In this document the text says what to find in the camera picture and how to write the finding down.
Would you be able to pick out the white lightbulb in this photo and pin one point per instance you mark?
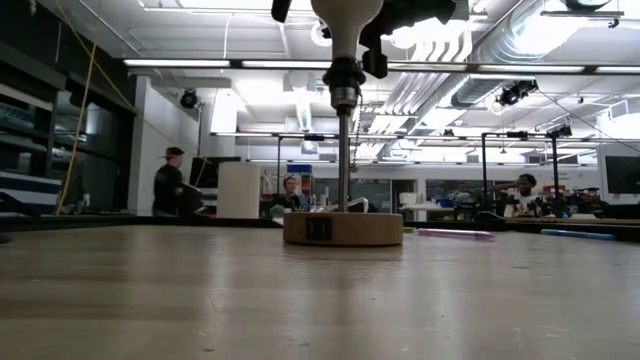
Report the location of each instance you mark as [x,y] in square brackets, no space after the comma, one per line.
[345,25]

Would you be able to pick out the wooden base lamp with socket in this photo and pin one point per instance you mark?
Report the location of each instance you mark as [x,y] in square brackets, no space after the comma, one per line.
[345,230]

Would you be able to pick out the person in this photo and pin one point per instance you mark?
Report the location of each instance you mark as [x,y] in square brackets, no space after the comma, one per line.
[167,185]
[522,197]
[292,197]

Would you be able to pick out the green sticky note pad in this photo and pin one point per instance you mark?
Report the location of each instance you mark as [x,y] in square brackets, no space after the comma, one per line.
[409,230]

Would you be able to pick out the purple pen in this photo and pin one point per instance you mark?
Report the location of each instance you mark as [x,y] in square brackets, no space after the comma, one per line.
[455,233]

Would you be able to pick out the long ceiling light strip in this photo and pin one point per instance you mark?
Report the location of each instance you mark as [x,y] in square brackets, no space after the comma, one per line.
[175,63]

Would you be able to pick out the black monitor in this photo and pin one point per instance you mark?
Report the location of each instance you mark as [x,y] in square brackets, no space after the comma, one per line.
[622,174]
[215,172]

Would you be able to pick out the blue pen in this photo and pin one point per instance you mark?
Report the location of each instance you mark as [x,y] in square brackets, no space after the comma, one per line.
[575,234]

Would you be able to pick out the dark shelving unit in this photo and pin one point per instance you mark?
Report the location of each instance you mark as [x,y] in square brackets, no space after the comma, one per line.
[30,150]

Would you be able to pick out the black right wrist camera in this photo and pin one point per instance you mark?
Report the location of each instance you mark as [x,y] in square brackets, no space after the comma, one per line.
[375,65]

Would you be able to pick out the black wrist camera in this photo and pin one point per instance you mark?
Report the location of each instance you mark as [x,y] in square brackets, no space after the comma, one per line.
[281,10]
[375,65]

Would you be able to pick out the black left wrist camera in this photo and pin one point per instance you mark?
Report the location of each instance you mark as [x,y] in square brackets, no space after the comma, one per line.
[281,10]

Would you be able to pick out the black ceiling camera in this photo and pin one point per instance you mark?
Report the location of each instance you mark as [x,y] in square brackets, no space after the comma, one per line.
[515,92]
[188,99]

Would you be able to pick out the background black frame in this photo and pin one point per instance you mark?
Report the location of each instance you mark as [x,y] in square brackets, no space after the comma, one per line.
[484,170]
[279,175]

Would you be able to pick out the black aluminium table frame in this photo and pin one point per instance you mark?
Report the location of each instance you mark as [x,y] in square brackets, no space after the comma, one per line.
[100,222]

